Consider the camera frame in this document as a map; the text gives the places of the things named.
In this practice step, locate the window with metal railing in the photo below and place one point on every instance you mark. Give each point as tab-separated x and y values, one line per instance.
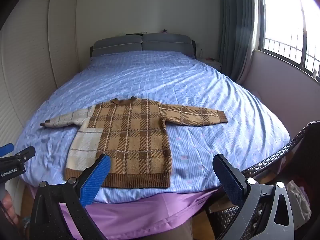
287	30

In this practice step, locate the purple bedsheet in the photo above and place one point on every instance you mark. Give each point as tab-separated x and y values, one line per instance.
150	212

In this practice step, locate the blue floral quilt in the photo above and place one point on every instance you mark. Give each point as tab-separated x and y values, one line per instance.
175	85

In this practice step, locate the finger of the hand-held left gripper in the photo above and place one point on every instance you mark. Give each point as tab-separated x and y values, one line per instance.
25	153
7	149

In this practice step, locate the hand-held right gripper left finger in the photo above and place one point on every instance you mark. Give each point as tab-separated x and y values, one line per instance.
95	177

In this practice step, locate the white louvred wardrobe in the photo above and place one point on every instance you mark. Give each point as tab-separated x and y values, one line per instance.
32	55

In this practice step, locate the beige cloth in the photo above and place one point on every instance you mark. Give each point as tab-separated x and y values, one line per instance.
298	202

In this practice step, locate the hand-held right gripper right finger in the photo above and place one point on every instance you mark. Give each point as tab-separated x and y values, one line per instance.
230	180

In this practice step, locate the person's left hand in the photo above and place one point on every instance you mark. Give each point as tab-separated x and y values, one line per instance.
9	208

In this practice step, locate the dark flat book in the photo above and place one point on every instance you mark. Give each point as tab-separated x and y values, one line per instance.
133	34

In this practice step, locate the grey padded headboard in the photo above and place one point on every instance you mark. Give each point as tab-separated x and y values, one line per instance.
150	43

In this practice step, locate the brown wicker chair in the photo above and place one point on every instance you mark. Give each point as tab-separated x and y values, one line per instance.
275	157

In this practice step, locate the brown plaid knit sweater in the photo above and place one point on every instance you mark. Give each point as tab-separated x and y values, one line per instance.
130	140

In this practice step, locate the grey-blue curtain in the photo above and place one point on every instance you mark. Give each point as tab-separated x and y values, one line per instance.
237	30

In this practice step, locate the white nightstand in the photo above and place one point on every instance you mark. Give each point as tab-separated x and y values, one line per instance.
213	65

